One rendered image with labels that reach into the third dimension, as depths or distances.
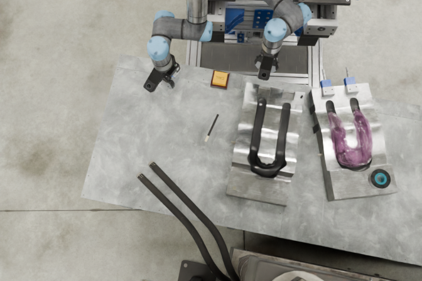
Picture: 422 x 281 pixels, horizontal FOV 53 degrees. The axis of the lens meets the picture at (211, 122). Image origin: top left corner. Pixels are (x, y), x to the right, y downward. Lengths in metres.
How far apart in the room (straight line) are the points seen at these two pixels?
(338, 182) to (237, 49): 1.23
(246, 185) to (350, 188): 0.42
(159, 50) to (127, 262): 1.55
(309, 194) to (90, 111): 1.61
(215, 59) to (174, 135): 0.89
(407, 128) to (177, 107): 1.04
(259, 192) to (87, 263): 1.34
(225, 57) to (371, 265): 1.53
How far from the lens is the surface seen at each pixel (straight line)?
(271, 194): 1.83
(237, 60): 2.69
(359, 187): 1.86
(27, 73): 3.17
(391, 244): 2.00
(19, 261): 2.93
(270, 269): 0.67
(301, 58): 2.74
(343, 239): 1.93
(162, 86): 1.84
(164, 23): 1.59
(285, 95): 1.93
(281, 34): 1.55
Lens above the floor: 2.67
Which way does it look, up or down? 74 degrees down
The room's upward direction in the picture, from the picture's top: 5 degrees counter-clockwise
